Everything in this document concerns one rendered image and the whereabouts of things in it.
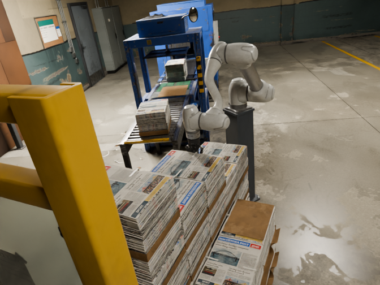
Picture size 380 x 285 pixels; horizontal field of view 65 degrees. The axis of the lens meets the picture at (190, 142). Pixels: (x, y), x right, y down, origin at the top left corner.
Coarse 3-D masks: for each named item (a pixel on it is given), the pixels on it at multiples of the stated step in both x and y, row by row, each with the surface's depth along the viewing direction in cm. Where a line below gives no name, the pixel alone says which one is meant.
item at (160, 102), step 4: (156, 100) 307; (160, 100) 305; (164, 100) 303; (140, 104) 302; (144, 104) 300; (148, 104) 299; (152, 104) 297; (156, 104) 296; (160, 104) 295; (164, 104) 293; (168, 104) 305; (168, 108) 300
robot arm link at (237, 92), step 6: (240, 78) 255; (234, 84) 252; (240, 84) 250; (246, 84) 252; (228, 90) 260; (234, 90) 253; (240, 90) 251; (246, 90) 250; (234, 96) 255; (240, 96) 253; (246, 96) 251; (234, 102) 258; (240, 102) 257; (246, 102) 261
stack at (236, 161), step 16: (208, 144) 249; (224, 144) 246; (224, 160) 223; (240, 160) 226; (240, 176) 229; (224, 192) 197; (240, 192) 234; (224, 208) 199; (208, 224) 172; (192, 240) 154; (208, 240) 175; (192, 256) 154; (208, 256) 178; (192, 272) 157
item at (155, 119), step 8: (136, 112) 282; (144, 112) 279; (152, 112) 276; (160, 112) 274; (136, 120) 278; (144, 120) 278; (152, 120) 277; (160, 120) 277; (168, 120) 288; (144, 128) 281; (152, 128) 281; (160, 128) 281; (168, 128) 284
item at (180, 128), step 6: (186, 96) 383; (186, 102) 361; (180, 114) 327; (180, 120) 311; (180, 126) 298; (180, 132) 289; (174, 138) 274; (180, 138) 289; (174, 144) 272; (180, 144) 287
